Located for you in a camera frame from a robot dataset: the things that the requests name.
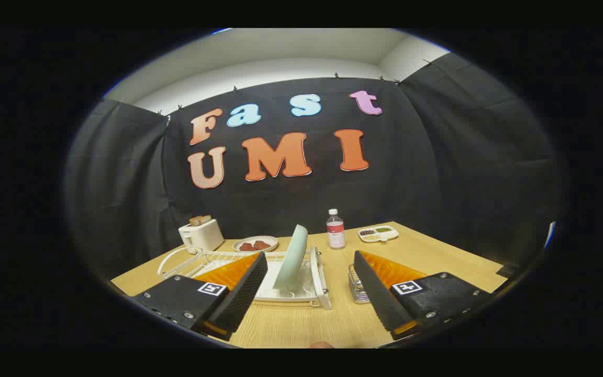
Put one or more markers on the white round dish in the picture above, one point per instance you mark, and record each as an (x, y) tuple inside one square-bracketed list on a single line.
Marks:
[(274, 243)]

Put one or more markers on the light green plate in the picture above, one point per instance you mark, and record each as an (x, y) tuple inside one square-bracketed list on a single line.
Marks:
[(291, 256)]

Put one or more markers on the white and blue object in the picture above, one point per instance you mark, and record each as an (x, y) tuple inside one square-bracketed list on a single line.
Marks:
[(550, 233)]

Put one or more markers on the white toaster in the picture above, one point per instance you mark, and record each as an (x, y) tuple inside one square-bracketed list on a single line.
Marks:
[(204, 235)]

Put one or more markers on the small black object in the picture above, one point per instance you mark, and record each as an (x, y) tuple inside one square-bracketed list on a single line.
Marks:
[(506, 271)]

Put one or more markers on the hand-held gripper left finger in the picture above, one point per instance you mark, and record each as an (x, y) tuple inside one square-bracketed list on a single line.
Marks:
[(244, 293)]

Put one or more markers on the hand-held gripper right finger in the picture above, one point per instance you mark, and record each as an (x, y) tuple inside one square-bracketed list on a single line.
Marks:
[(380, 298)]

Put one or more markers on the black backdrop cloth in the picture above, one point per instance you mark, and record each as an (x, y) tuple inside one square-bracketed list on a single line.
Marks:
[(411, 173)]

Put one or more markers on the clear bottle red label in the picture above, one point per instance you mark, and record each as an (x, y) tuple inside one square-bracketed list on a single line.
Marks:
[(335, 233)]

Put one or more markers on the red meat piece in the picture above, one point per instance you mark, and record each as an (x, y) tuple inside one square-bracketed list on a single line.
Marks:
[(262, 245), (246, 247)]

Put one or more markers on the toast slice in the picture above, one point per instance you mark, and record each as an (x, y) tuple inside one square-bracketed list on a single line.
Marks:
[(206, 219), (195, 221)]

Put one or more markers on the white divided tray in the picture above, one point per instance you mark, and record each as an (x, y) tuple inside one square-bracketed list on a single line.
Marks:
[(389, 235)]

